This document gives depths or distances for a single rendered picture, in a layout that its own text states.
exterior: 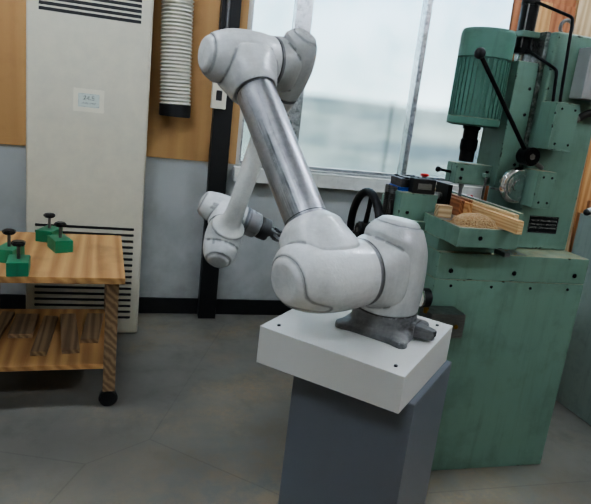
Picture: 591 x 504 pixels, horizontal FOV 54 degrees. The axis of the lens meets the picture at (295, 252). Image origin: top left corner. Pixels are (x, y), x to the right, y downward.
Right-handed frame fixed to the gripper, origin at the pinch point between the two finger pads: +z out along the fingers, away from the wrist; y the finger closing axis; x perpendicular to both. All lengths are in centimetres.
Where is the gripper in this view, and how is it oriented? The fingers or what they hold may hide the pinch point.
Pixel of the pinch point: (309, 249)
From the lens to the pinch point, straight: 202.7
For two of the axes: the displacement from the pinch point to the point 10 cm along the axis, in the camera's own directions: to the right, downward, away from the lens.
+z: 8.7, 3.8, 3.3
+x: -4.4, 8.9, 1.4
